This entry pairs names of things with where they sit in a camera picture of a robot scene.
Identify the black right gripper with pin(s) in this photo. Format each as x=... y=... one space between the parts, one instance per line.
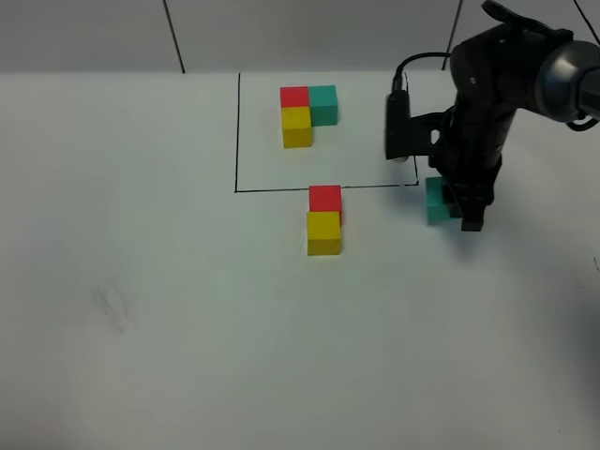
x=468 y=154

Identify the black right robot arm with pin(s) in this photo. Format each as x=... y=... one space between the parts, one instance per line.
x=519 y=64

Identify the green template cube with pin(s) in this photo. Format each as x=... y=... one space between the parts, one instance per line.
x=323 y=105

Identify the yellow template cube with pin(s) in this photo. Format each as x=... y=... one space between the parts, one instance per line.
x=296 y=127

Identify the red template cube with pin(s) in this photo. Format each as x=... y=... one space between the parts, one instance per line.
x=294 y=96

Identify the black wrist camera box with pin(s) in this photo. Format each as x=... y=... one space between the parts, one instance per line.
x=398 y=133

